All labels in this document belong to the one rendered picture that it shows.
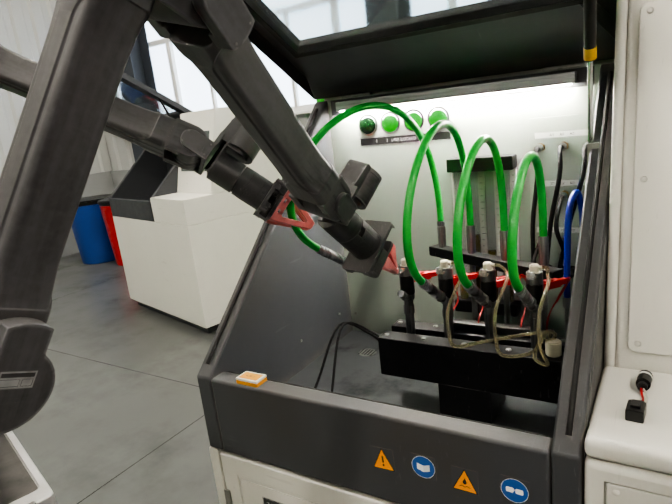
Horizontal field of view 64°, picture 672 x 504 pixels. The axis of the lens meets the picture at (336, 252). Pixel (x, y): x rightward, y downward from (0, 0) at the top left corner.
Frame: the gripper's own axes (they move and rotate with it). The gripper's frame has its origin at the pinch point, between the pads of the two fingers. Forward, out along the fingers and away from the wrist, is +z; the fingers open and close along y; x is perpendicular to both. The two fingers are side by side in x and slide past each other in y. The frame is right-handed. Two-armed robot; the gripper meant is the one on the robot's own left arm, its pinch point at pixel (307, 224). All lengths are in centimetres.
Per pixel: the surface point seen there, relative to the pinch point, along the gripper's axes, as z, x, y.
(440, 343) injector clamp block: 32.6, 5.7, -3.2
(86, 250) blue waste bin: -136, 71, 604
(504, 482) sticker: 40, 20, -28
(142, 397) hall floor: 0, 96, 228
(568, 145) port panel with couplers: 36, -42, -2
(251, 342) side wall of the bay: 5.4, 24.6, 18.9
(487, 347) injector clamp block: 38.2, 2.4, -8.8
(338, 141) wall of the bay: -0.1, -28.3, 35.5
